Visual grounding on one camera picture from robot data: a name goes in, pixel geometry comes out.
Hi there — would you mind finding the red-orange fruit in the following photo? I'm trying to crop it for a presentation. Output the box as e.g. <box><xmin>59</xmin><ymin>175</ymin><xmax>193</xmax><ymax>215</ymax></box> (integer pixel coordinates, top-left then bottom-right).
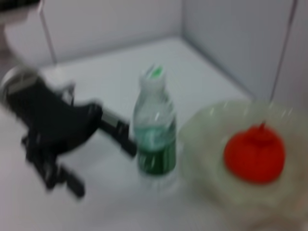
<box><xmin>223</xmin><ymin>122</ymin><xmax>286</xmax><ymax>185</ymax></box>

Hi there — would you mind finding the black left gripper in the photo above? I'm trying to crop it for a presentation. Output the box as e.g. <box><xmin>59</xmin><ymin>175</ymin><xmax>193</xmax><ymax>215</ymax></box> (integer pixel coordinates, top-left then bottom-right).
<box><xmin>13</xmin><ymin>76</ymin><xmax>138</xmax><ymax>198</ymax></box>

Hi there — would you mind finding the clear green-label water bottle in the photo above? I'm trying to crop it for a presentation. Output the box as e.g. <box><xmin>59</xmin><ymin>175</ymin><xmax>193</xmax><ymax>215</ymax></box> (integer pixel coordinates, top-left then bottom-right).
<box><xmin>133</xmin><ymin>64</ymin><xmax>178</xmax><ymax>191</ymax></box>

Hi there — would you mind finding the translucent wavy fruit plate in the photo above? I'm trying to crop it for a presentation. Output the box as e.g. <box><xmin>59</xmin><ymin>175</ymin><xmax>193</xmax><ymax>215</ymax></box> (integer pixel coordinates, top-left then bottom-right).
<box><xmin>179</xmin><ymin>100</ymin><xmax>308</xmax><ymax>217</ymax></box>

